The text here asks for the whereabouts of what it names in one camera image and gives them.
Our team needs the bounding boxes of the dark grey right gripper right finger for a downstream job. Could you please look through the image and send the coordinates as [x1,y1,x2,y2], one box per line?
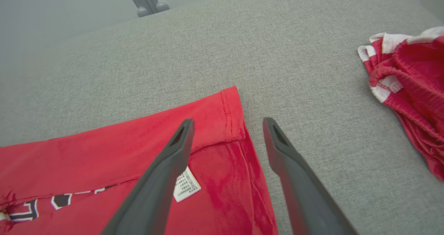
[263,117,358,235]

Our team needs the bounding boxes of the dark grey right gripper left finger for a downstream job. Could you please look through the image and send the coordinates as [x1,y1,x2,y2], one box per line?
[101,119,195,235]

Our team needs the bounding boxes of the grey double metal wall post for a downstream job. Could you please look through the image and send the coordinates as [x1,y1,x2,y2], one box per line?
[123,0,170,17]

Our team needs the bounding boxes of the red white basketball jersey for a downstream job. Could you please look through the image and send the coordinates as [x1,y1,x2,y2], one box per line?
[0,86,278,235]

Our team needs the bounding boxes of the red shorts with white stripes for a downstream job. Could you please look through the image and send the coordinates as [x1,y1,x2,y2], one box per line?
[357,27,444,182]

